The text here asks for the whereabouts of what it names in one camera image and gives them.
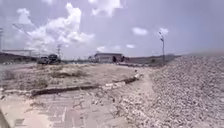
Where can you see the low building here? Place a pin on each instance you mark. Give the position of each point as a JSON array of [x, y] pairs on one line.
[[108, 57]]

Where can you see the dry bare dirt ground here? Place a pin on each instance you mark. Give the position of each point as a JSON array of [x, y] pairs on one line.
[[83, 73]]

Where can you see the broken concrete kerb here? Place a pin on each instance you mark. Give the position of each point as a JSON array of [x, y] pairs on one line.
[[66, 89]]

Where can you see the tall lamp pole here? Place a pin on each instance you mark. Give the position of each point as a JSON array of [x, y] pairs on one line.
[[162, 46]]

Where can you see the pylon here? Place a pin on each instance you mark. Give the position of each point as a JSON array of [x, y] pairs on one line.
[[59, 50]]

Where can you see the broken grey paved path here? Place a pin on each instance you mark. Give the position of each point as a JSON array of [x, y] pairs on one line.
[[71, 111]]

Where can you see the dark vehicle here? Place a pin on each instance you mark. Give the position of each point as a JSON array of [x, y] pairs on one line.
[[50, 59]]

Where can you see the grey gravel embankment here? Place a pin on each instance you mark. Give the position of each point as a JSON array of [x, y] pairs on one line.
[[190, 90]]

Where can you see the long low shelter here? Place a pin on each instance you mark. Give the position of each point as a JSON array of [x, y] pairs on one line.
[[18, 52]]

